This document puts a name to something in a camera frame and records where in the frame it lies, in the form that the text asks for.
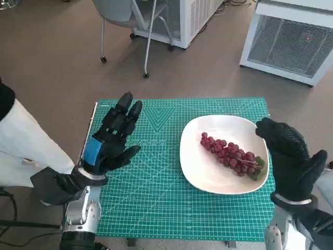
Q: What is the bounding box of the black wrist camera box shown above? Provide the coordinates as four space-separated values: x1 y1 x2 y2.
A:
292 208 333 247
30 167 86 207

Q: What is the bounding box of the black knitted gloved right hand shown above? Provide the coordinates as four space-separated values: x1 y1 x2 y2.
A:
255 117 328 203

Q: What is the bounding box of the green cutting mat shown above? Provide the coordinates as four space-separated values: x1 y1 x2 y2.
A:
82 97 276 239

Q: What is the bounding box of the white plate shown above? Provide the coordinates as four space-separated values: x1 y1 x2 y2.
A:
180 115 270 195

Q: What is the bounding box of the black cable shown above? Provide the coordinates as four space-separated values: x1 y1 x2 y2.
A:
0 219 62 230

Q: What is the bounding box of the black left hand blue tape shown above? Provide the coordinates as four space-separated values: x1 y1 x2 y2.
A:
81 91 144 176

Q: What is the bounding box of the person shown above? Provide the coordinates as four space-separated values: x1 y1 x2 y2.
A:
0 77 76 189

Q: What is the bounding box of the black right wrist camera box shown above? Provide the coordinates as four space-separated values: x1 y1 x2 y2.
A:
292 208 333 247

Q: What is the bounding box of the grey chair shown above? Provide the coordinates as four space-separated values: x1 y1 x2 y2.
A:
92 0 174 79

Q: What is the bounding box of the red toy grape bunch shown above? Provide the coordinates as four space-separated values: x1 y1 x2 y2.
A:
199 132 267 182

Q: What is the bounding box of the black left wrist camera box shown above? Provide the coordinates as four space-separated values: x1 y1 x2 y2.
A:
30 167 86 207

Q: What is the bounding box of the white mesh cabinet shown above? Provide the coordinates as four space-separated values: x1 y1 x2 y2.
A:
239 0 333 88
130 0 225 49

